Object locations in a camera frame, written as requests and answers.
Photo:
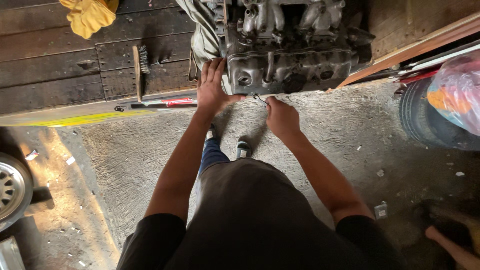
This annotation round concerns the person's right hand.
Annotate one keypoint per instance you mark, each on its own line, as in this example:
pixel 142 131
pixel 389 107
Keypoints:
pixel 281 118

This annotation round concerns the beige cloth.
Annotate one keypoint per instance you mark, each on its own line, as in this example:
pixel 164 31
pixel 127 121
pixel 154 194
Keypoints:
pixel 202 41

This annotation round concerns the dark wooden truck bed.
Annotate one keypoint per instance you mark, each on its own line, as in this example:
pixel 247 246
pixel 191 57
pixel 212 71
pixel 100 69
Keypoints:
pixel 93 56

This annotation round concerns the person's right shoe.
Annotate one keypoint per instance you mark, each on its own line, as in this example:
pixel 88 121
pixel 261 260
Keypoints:
pixel 243 150

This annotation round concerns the silver metal wrench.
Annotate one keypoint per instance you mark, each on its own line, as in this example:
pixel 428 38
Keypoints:
pixel 259 99

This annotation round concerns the person's blue jeans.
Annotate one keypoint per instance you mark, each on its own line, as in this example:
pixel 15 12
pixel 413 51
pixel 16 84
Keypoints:
pixel 212 153

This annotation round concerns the silver alloy car wheel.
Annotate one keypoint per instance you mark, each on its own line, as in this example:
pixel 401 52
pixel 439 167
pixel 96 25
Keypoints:
pixel 11 189

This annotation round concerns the person's right fingers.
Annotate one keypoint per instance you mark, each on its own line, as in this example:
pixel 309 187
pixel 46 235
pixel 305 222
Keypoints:
pixel 270 103

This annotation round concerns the clear plastic bag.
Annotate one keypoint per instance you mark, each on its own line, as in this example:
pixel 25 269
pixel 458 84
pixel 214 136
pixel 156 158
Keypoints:
pixel 457 90

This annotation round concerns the black rubber tyre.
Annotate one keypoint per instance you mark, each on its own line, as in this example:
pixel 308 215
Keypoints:
pixel 427 116

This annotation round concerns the person's left shoe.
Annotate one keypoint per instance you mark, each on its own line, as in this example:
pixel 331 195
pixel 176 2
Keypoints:
pixel 211 133

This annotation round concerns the yellow cloth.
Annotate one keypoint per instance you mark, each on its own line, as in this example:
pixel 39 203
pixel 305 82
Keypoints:
pixel 90 15

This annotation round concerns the person's shoe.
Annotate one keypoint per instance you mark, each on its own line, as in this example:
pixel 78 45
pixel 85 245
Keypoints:
pixel 211 133
pixel 243 150

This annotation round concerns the person's dark shirt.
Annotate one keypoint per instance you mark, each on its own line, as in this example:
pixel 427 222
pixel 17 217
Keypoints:
pixel 247 225

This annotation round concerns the grey metal engine block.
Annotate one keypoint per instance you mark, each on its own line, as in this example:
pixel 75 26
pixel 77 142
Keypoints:
pixel 288 45

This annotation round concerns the small grey packet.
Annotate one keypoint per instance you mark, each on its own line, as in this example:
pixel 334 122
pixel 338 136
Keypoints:
pixel 381 211

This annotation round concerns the person's left hand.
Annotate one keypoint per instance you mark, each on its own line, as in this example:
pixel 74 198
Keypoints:
pixel 210 93

